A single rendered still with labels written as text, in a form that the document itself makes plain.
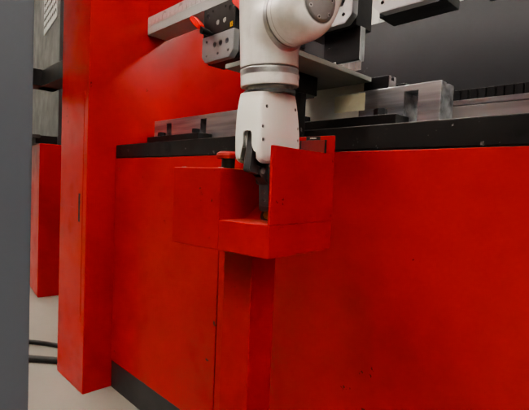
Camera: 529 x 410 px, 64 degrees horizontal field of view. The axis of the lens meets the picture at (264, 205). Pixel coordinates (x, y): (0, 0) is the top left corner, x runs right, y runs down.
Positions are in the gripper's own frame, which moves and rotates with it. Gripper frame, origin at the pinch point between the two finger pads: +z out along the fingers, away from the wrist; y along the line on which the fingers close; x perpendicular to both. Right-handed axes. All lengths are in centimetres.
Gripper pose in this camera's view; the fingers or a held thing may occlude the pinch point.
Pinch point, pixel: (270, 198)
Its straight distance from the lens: 63.3
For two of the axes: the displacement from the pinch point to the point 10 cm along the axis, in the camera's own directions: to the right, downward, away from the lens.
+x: 7.8, 0.6, -6.3
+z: 0.1, 9.9, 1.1
